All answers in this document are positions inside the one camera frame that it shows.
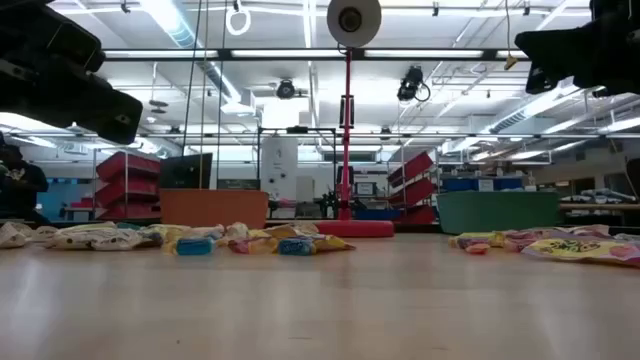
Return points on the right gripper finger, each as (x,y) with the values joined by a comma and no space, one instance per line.
(555,47)

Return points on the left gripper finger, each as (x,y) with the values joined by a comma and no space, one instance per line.
(105,115)

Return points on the white candy bar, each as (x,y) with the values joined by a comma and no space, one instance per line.
(75,241)
(210,231)
(12,236)
(44,232)
(117,240)
(591,230)
(236,230)

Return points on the orange hard candy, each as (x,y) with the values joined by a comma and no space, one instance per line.
(477,248)

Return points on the purple hard candy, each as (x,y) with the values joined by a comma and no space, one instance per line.
(462,243)

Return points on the blue wrapped hard candy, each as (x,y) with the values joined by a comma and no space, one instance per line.
(127,226)
(195,246)
(296,246)

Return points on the green wrapped hard candy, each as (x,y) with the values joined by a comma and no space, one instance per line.
(626,237)

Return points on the red wrapped hard candy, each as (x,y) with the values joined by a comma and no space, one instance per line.
(517,243)
(247,245)

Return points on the yellow purple-edged candy packet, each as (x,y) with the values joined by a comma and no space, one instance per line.
(585,250)
(306,228)

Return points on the red storage bin rack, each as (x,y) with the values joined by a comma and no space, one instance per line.
(412,170)
(127,167)

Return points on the black monitor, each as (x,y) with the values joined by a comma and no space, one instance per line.
(185,171)

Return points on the blue partition panel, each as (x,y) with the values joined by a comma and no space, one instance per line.
(55,200)

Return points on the person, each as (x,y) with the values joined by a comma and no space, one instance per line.
(22,185)

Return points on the orange plastic bin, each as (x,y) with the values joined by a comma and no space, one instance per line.
(215,210)

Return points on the wooden workbench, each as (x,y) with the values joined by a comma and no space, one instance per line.
(600,206)

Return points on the blue storage bins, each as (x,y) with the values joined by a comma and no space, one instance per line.
(465,184)

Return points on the teal green plastic bin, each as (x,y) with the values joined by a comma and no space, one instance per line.
(497,212)

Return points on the white cabinet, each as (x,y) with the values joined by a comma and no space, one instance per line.
(279,170)

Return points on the small framed screen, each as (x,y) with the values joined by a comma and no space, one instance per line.
(365,188)

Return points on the red desk lamp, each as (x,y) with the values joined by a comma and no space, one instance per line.
(355,229)

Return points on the black overhead frame beam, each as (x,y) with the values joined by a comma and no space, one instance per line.
(225,54)

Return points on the black round overhead camera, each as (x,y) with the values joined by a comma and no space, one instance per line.
(286,89)

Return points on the black metal stand frame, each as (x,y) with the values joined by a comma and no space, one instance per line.
(297,129)

